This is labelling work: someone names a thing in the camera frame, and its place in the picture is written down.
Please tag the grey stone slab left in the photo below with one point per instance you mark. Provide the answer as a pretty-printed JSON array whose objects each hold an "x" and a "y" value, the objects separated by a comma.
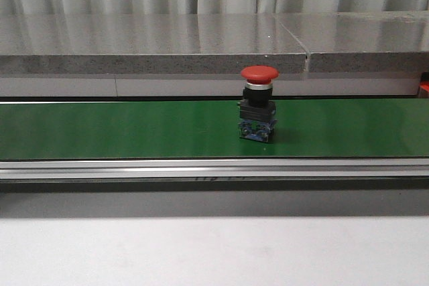
[{"x": 146, "y": 44}]

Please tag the grey stone slab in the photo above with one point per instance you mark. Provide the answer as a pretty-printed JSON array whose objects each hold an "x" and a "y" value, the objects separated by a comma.
[
  {"x": 394, "y": 42},
  {"x": 146, "y": 44}
]

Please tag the green conveyor belt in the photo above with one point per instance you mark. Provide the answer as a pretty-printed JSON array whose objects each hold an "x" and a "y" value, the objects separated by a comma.
[{"x": 367, "y": 127}]

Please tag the grey stone slab right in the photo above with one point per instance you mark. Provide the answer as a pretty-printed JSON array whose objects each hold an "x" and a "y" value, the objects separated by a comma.
[{"x": 394, "y": 42}]

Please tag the red plastic tray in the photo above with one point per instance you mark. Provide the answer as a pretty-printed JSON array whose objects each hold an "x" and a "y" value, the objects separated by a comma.
[{"x": 423, "y": 89}]

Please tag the aluminium conveyor side rail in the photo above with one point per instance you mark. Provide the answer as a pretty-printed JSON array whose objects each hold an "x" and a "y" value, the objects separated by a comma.
[{"x": 211, "y": 170}]

